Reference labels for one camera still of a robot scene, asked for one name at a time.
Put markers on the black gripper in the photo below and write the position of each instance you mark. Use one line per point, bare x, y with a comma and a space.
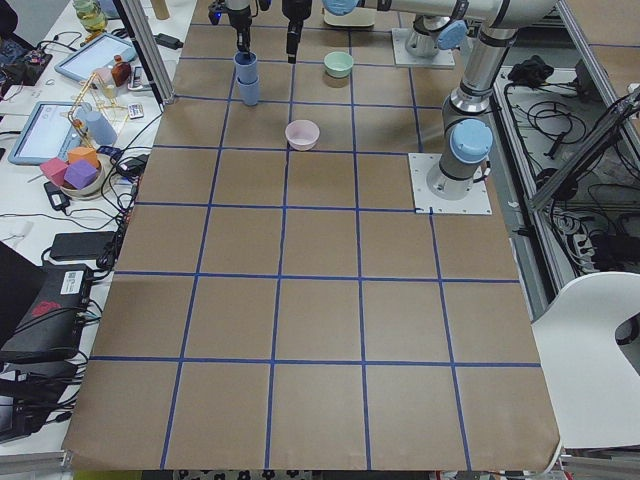
292, 12
240, 15

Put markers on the light blue plastic cup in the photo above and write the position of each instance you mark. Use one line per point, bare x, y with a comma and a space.
246, 67

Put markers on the dark blue plastic cup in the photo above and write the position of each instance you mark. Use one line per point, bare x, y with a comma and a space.
249, 92

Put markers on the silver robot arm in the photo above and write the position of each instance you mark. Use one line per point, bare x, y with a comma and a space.
500, 23
445, 32

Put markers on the mint green bowl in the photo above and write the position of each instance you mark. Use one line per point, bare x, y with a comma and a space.
338, 64

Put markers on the pink bowl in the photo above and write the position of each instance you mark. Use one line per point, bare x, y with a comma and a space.
302, 134

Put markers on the brown glass bottle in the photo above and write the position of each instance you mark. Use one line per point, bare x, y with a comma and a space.
120, 71

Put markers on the blue cased tablet far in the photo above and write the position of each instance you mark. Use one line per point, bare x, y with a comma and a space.
98, 53

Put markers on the blue cased tablet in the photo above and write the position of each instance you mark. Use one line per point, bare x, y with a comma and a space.
98, 53
47, 134

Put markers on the wooden marble run toy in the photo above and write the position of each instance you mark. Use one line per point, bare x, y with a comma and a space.
96, 94

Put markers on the bowl of foam cubes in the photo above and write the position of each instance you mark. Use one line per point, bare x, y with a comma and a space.
80, 176

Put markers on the blue cased tablet near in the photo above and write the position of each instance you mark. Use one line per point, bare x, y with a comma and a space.
47, 134

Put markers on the black cloth bundle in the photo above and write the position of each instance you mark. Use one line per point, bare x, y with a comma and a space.
532, 72

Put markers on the black power adapter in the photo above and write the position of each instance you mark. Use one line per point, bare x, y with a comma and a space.
80, 246

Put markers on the white chair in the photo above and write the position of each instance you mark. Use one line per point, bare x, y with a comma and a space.
593, 387

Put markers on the aluminium frame post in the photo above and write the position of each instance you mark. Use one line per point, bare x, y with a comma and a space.
135, 21

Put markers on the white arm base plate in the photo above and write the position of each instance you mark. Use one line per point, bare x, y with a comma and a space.
412, 49
435, 193

